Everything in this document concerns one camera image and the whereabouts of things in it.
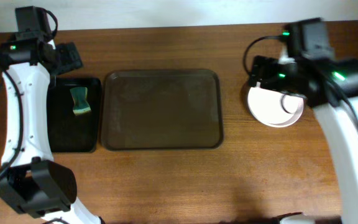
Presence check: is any white plate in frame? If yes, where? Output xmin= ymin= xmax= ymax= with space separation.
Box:
xmin=246 ymin=87 xmax=304 ymax=128

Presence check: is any green yellow sponge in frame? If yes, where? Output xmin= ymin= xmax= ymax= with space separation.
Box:
xmin=70 ymin=86 xmax=91 ymax=116

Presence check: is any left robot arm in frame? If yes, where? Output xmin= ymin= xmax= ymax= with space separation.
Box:
xmin=0 ymin=6 xmax=103 ymax=224

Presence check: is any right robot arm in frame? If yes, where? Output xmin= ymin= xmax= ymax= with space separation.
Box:
xmin=246 ymin=18 xmax=358 ymax=223

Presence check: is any black plastic tray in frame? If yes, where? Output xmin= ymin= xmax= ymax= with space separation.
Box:
xmin=47 ymin=78 xmax=102 ymax=153

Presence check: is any brown serving tray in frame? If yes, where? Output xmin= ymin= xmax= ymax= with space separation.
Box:
xmin=101 ymin=69 xmax=224 ymax=151

